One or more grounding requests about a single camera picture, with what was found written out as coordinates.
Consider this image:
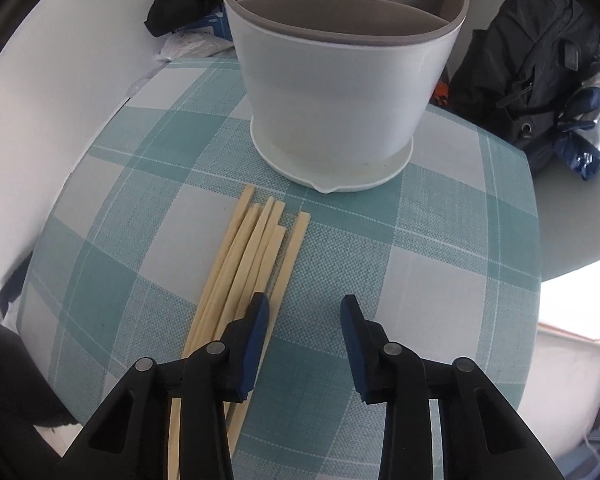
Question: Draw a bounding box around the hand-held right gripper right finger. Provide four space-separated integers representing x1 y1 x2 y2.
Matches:
341 294 566 480

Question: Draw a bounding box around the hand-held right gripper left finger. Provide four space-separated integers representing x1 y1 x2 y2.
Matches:
62 292 271 480

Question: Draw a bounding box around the bundle of bamboo chopsticks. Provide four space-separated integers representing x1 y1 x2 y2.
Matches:
167 185 312 480

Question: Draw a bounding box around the white utensil holder grey rim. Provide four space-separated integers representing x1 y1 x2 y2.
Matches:
219 0 468 195

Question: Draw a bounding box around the teal plaid tablecloth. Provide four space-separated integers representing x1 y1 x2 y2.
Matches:
17 55 541 480

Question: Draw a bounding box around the white plastic parcel bag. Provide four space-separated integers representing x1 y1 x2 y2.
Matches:
154 29 237 62

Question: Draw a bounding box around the black jacket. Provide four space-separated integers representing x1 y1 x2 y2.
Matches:
145 0 226 37

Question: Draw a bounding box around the blue cardboard box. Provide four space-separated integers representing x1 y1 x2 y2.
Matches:
177 6 232 41

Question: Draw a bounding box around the dark cloth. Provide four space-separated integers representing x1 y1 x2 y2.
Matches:
0 307 83 480

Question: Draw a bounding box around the black backpack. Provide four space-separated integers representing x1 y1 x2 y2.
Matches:
450 0 600 171

